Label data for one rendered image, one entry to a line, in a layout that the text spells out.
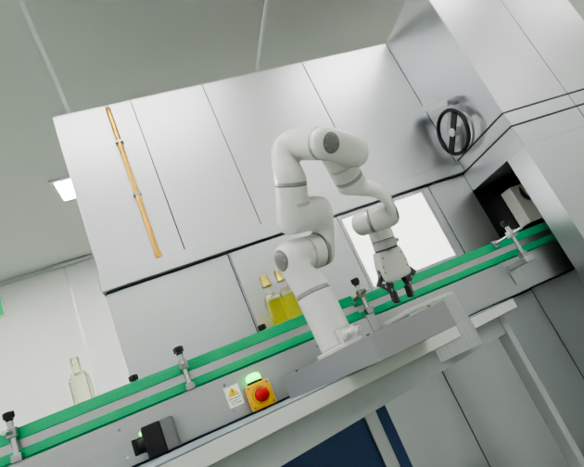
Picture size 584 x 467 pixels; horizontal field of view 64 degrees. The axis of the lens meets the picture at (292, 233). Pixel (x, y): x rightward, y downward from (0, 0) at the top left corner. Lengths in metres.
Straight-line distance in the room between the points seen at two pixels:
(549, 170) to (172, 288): 1.49
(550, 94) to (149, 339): 1.85
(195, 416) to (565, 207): 1.47
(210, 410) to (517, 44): 1.91
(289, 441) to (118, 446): 0.60
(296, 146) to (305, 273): 0.32
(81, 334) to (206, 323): 3.21
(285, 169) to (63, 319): 4.01
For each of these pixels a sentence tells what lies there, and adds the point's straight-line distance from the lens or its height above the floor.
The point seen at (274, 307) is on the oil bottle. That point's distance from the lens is 1.61.
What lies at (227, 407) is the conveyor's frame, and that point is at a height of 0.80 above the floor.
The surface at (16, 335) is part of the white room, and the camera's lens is 5.07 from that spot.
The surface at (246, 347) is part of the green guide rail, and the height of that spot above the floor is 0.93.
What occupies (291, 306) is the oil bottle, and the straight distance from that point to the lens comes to 1.62.
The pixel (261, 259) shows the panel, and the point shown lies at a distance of 1.81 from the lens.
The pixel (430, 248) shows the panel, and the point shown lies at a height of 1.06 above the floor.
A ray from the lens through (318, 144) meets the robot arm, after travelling 1.14.
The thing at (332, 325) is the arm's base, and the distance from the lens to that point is 1.17.
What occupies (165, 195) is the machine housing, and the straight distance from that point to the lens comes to 1.95.
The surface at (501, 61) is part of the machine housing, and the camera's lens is 2.25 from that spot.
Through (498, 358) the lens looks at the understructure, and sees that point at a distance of 2.08.
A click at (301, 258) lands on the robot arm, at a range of 1.19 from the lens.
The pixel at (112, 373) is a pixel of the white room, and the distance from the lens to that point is 4.79.
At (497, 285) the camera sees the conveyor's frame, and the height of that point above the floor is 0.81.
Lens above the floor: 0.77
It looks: 17 degrees up
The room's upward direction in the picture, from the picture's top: 24 degrees counter-clockwise
